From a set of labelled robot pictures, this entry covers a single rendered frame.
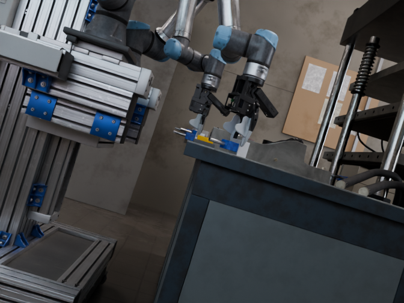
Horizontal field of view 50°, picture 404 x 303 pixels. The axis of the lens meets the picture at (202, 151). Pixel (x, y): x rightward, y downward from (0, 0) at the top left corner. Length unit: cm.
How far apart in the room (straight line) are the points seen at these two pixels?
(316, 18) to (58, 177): 412
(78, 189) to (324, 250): 330
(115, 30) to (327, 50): 400
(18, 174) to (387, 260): 130
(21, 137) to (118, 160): 256
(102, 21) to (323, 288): 108
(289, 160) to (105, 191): 271
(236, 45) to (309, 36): 395
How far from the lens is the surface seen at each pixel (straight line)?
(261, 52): 137
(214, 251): 114
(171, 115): 497
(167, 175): 497
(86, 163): 429
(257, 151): 173
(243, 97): 133
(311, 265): 118
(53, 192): 181
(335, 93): 316
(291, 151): 175
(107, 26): 155
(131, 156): 427
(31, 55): 146
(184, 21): 183
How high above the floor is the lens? 78
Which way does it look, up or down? level
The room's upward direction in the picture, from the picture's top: 17 degrees clockwise
